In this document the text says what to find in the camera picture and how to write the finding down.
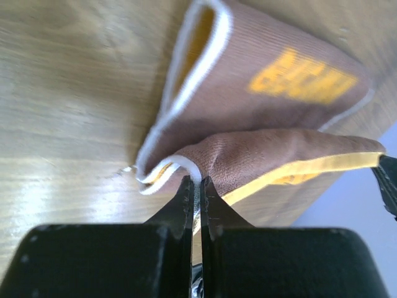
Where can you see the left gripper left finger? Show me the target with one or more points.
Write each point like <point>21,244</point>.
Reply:
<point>150,259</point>

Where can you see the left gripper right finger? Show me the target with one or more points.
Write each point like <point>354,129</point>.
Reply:
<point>241,260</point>

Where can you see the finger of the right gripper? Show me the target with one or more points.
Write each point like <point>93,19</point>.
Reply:
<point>385,174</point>

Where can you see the yellow brown bear towel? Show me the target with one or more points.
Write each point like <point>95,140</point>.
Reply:
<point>247,101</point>

